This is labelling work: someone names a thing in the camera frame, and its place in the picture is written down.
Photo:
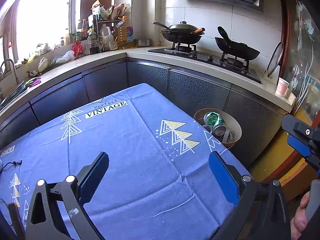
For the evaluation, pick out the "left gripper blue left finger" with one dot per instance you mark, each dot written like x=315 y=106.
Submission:
x=90 y=177

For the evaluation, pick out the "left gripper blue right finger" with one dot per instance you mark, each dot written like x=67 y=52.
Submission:
x=223 y=174

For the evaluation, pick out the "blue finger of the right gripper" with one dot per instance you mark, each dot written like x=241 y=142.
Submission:
x=300 y=147
x=296 y=127

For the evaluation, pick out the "crushed green beer can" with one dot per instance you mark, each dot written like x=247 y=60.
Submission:
x=212 y=118

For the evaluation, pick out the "round wooden trash bin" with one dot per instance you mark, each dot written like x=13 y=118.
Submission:
x=232 y=135

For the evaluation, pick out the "chrome kitchen faucet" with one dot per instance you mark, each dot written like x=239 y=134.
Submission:
x=7 y=67

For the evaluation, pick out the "person right hand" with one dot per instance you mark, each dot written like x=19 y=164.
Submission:
x=299 y=222

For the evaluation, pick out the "pink paper cup on counter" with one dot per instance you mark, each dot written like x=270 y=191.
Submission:
x=282 y=87

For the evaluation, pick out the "glass pan lid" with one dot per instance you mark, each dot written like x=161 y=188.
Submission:
x=275 y=59

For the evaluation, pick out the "blue printed tablecloth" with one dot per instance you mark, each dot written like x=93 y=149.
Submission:
x=158 y=184

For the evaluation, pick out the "gas stove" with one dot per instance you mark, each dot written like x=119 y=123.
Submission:
x=230 y=63

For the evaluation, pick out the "black smartphone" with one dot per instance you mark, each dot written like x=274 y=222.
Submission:
x=16 y=221

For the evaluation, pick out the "black frying pan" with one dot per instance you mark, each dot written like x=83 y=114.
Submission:
x=236 y=49

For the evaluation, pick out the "white plastic bag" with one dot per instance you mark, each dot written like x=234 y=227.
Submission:
x=68 y=56

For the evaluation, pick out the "red plastic bag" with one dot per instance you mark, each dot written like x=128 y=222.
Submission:
x=77 y=48

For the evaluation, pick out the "white plastic jug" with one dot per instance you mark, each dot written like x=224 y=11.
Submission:
x=106 y=35

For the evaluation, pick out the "yellow cooking oil bottle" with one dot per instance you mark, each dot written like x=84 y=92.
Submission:
x=124 y=33

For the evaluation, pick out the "black wok with handle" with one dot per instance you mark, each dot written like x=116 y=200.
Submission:
x=181 y=33

